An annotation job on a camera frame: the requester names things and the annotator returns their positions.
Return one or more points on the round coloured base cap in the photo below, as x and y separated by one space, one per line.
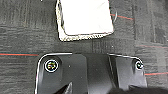
52 65

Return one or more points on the round white base cap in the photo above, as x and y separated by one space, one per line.
139 65

